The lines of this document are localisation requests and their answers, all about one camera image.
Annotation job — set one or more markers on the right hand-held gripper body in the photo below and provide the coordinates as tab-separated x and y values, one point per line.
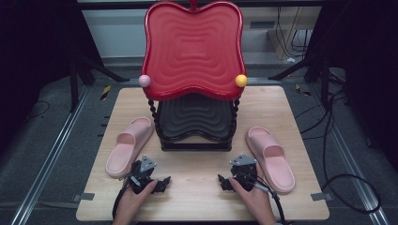
244	175

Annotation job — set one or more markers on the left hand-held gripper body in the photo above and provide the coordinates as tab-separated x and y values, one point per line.
142	176

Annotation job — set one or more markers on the pink slipper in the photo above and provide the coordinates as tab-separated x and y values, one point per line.
126	150
272	159

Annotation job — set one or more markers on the red and black shoe rack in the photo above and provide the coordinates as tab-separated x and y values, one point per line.
193	50

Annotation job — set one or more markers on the person's right hand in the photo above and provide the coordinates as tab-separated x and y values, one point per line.
258	203

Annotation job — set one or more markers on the person's left hand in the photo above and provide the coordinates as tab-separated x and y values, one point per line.
130	206

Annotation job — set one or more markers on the yellow and black tape strip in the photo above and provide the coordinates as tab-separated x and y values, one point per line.
303	90
105	92

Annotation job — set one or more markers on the black metal stand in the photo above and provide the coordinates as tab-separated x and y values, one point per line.
324	81
74	84

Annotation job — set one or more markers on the light wooden board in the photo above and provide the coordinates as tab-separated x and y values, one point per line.
281	40

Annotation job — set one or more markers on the metal floor rail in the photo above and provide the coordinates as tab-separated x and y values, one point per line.
53	156
350	162

